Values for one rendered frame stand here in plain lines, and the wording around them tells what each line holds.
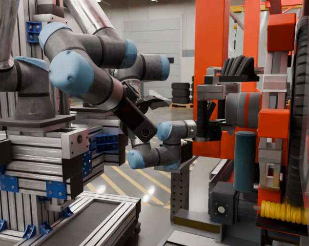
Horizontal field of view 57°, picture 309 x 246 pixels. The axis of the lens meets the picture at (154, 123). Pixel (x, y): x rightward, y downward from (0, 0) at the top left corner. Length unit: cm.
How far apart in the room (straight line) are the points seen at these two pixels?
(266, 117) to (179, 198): 128
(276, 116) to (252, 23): 284
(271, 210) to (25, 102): 96
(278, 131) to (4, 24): 84
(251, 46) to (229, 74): 260
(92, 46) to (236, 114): 64
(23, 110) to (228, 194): 102
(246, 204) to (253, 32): 241
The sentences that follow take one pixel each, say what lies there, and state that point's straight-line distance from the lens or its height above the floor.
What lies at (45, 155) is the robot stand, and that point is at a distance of 113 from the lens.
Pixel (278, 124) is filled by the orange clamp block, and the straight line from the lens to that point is 80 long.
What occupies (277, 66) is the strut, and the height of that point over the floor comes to 102.
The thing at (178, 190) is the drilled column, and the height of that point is 24.
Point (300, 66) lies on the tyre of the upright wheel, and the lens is 87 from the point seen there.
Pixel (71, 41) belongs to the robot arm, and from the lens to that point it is 62.
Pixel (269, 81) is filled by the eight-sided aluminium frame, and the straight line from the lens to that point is 88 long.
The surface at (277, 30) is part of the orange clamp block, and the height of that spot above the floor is 111.
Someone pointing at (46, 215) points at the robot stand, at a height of 29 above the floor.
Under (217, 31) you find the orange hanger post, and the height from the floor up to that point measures 122.
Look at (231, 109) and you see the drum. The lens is 111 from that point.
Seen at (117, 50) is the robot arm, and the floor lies 104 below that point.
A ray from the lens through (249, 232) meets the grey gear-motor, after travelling 176.
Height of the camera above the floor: 97
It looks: 9 degrees down
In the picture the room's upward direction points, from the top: straight up
